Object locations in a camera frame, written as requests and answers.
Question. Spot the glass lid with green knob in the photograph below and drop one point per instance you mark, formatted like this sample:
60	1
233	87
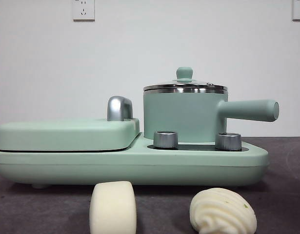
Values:
184	73

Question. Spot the smooth white steamed bun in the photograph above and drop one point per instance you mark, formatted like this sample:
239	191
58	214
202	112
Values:
113	209

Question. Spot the twisted white steamed bun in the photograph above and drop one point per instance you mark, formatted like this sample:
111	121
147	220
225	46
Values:
220	212

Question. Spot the silver control knob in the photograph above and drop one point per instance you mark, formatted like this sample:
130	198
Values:
165	140
227	141

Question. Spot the green breakfast machine base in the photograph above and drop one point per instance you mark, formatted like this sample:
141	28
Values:
140	168

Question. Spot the black control panel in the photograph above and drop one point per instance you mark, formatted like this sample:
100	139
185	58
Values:
196	147

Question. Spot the green griddle cover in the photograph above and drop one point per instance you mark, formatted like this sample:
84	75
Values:
66	136

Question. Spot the white wall socket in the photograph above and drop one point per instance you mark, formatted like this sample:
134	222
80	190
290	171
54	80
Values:
299	11
83	11

